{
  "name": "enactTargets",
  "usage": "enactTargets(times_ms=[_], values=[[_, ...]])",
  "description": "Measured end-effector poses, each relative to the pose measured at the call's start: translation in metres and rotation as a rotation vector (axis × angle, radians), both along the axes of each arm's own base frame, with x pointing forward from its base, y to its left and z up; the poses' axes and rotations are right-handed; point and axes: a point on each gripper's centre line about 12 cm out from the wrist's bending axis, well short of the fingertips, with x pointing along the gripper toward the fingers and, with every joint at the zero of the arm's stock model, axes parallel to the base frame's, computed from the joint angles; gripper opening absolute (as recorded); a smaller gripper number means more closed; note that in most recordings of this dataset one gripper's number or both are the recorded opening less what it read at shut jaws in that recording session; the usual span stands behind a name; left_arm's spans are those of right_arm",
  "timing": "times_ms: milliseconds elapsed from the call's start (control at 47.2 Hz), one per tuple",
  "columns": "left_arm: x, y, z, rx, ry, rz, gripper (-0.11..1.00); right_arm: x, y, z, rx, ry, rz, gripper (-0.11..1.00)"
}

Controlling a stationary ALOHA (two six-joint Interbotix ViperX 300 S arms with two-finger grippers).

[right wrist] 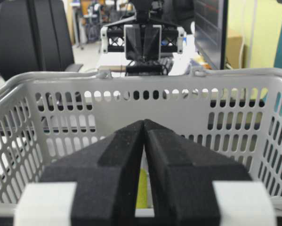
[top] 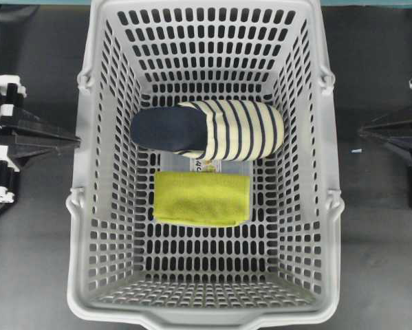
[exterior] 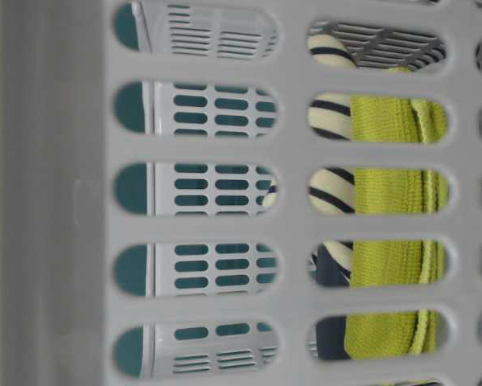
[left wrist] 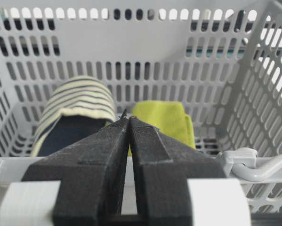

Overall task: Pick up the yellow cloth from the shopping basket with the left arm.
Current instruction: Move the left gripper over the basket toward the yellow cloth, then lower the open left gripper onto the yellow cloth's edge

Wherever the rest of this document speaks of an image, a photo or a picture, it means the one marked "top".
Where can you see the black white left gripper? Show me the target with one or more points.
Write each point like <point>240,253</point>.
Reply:
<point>17,152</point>

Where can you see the grey plastic shopping basket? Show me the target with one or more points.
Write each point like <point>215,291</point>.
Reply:
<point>281,266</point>

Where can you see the yellow-green folded cloth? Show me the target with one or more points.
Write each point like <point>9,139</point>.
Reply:
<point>214,200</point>

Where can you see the clear plastic labelled package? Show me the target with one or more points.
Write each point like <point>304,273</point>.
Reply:
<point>178,163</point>

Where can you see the navy striped cream slipper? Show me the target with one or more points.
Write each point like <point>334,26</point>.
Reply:
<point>222,130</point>

